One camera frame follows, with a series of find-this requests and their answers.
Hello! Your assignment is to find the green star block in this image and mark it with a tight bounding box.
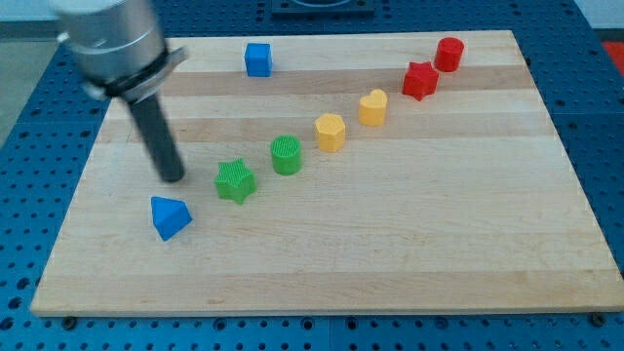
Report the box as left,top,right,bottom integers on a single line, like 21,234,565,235
214,158,256,205

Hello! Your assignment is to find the red star block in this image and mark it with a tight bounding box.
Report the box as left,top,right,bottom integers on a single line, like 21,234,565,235
402,61,439,101

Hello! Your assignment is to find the blue triangle block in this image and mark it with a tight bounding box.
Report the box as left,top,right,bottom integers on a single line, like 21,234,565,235
150,196,193,242

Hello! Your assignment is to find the green cylinder block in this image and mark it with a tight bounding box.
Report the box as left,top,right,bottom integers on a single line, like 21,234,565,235
270,135,302,176

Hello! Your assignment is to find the yellow hexagon block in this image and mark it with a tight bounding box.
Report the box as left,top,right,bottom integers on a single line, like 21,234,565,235
314,113,346,152

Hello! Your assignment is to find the yellow heart block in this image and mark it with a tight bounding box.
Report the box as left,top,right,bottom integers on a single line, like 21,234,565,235
358,89,388,127

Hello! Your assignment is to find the light wooden board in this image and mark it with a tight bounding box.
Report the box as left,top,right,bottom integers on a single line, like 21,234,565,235
30,30,623,317

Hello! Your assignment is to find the blue cube block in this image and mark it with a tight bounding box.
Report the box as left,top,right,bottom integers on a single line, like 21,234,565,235
244,43,273,77

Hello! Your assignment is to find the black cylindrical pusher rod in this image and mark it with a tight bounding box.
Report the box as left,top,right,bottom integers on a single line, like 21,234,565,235
128,95,185,182

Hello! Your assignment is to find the red cylinder block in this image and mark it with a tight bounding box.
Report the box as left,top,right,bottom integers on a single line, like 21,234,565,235
434,37,465,72

